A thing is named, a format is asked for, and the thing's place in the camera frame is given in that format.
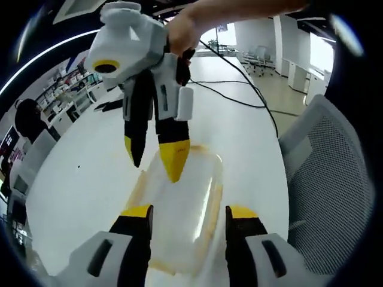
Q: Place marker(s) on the straight ceiling light strip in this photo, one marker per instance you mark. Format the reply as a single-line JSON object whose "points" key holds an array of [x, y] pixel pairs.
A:
{"points": [[347, 33]]}

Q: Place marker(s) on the black phone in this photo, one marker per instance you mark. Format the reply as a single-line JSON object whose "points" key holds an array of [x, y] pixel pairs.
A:
{"points": [[106, 106]]}

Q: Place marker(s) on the person's right hand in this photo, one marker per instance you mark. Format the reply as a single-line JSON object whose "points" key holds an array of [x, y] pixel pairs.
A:
{"points": [[182, 36]]}

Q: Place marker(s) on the dark monitor with red picture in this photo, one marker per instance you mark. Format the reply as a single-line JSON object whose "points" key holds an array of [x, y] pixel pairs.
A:
{"points": [[10, 145]]}

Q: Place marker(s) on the white mesh office chair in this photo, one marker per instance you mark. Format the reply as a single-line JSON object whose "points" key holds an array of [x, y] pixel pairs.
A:
{"points": [[326, 185]]}

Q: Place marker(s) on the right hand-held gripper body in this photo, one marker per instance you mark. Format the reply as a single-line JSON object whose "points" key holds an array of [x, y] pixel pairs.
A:
{"points": [[125, 45]]}

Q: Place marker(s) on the clear container with yellow buckles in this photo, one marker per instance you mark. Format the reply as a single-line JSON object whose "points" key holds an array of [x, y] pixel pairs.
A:
{"points": [[182, 194]]}

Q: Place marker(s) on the ceiling air vent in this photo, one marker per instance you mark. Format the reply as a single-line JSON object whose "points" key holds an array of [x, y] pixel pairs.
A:
{"points": [[77, 9]]}

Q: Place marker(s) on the curved ceiling light strip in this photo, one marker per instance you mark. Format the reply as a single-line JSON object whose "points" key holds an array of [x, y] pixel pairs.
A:
{"points": [[42, 56]]}

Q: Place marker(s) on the white low cabinet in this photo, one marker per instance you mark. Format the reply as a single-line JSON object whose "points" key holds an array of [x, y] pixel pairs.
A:
{"points": [[302, 76]]}

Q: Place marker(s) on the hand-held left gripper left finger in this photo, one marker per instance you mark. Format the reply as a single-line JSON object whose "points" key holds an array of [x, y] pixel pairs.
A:
{"points": [[125, 248]]}

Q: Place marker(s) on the white plain chair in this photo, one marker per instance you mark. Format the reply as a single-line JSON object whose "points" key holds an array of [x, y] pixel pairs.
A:
{"points": [[39, 155]]}

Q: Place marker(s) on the white storage shelving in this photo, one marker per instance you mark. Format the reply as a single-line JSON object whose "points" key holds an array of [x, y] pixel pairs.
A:
{"points": [[71, 86]]}

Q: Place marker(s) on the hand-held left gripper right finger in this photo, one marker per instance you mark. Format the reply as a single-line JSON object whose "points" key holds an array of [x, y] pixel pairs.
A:
{"points": [[242, 248]]}

